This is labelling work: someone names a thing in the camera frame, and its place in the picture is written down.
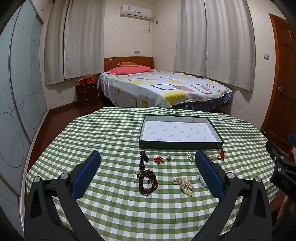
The wooden nightstand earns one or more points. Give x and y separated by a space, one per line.
86 95

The red and gold charm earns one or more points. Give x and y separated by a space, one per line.
220 156

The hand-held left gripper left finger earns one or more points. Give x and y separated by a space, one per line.
85 176

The narrow white curtain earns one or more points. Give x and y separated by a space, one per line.
54 46
189 39

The green checkered tablecloth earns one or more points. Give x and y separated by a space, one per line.
115 139

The frosted glass sliding wardrobe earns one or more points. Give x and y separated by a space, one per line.
20 81

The patterned white bed sheet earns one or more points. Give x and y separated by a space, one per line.
143 85

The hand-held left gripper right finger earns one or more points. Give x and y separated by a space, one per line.
208 173

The wooden headboard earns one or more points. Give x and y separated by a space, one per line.
111 63

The wooden door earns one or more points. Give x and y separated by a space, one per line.
282 69

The wide white curtain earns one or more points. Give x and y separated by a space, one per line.
83 41
231 44

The gold tassel brooch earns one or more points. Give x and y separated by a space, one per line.
190 157

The green box with white lining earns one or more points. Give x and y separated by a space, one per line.
180 132

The white jade bangle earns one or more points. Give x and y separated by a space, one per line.
202 182

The white air conditioner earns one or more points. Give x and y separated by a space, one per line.
135 10

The red box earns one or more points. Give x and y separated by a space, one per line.
89 81

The blue plaid bed skirt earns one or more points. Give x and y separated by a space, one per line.
203 103

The orange cushion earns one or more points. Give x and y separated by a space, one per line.
127 64

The pink pillow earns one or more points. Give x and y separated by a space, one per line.
129 70

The red flower brooch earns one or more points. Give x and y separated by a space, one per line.
158 160

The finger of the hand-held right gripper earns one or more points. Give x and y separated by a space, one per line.
274 151
292 138

